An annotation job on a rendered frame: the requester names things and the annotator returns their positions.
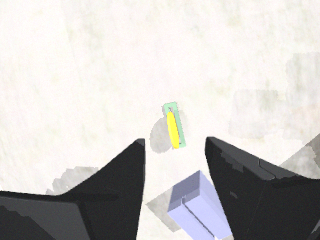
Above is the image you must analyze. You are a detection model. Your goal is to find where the pale green rectangular frame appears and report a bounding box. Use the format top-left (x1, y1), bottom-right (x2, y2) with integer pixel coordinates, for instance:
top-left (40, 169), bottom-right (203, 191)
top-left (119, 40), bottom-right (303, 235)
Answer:
top-left (164, 101), bottom-right (187, 148)

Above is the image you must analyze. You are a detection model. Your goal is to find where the grey box side wall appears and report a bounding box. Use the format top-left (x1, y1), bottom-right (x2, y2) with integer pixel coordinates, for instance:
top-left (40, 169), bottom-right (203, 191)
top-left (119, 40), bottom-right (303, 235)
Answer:
top-left (169, 169), bottom-right (225, 216)

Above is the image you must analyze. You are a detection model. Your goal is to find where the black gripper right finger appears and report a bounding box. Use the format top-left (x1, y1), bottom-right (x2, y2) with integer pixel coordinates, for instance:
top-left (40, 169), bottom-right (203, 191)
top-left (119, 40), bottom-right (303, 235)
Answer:
top-left (204, 136), bottom-right (320, 240)

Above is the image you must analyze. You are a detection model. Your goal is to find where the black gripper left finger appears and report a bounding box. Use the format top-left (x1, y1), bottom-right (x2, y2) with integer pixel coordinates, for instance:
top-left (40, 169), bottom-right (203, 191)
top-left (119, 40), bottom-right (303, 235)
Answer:
top-left (0, 139), bottom-right (145, 240)

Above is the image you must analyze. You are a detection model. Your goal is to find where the gold coin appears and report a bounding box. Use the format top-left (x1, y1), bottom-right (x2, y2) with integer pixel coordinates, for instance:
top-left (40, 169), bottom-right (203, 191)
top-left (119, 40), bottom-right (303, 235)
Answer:
top-left (167, 112), bottom-right (179, 149)

